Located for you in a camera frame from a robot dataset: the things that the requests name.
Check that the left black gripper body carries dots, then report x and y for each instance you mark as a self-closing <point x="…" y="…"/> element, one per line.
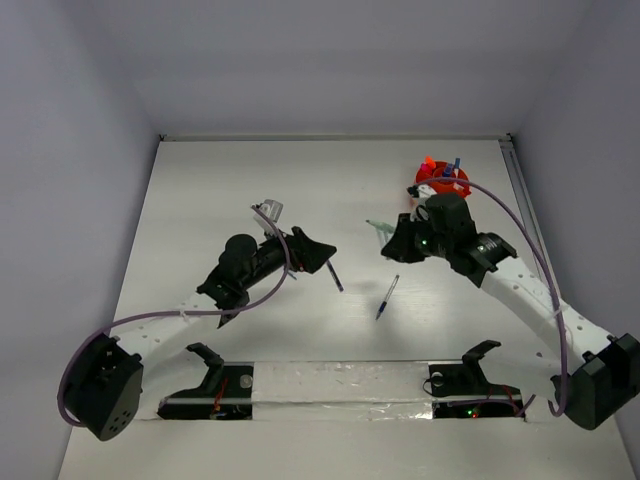
<point x="293" y="260"/>

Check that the blue ballpoint pen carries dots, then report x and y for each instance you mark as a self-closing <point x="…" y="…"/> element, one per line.
<point x="387" y="297"/>

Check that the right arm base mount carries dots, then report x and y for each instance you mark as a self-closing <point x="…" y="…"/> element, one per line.
<point x="460" y="390"/>

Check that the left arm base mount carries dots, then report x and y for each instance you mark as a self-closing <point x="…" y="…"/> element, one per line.
<point x="224" y="392"/>

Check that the silver taped front rail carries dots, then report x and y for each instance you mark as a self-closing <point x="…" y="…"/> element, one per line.
<point x="340" y="391"/>

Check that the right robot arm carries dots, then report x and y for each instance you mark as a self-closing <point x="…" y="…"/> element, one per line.
<point x="593" y="374"/>

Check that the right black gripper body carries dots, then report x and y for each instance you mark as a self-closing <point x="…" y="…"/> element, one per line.
<point x="434" y="243"/>

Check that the orange black highlighter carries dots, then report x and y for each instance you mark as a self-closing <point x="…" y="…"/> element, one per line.
<point x="429" y="162"/>

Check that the orange round pen holder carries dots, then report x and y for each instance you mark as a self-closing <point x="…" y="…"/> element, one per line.
<point x="443" y="185"/>

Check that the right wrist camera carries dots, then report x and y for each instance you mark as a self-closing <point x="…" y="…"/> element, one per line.
<point x="419" y="194"/>

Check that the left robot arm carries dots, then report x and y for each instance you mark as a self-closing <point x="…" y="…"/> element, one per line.
<point x="102" y="386"/>

